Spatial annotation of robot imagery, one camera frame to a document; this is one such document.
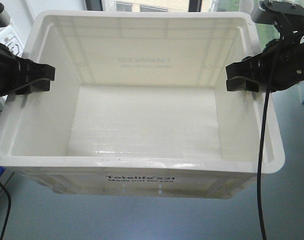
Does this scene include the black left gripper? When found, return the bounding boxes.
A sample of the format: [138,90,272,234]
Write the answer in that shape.
[0,43,54,97]

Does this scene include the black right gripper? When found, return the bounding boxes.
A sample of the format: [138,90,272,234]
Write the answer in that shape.
[226,35,304,92]

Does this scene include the white plastic tote bin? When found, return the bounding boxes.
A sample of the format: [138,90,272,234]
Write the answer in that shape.
[0,9,285,200]

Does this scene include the black right camera cable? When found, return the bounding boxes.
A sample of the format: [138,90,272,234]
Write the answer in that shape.
[256,37,280,240]

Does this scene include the black camera cable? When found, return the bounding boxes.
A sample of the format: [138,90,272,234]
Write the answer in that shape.
[0,171,12,240]
[256,37,280,240]

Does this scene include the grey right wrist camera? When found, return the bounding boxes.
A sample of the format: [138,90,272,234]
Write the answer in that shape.
[250,0,304,25]

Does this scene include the black left camera cable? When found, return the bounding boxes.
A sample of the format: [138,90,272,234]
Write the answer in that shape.
[0,171,12,240]

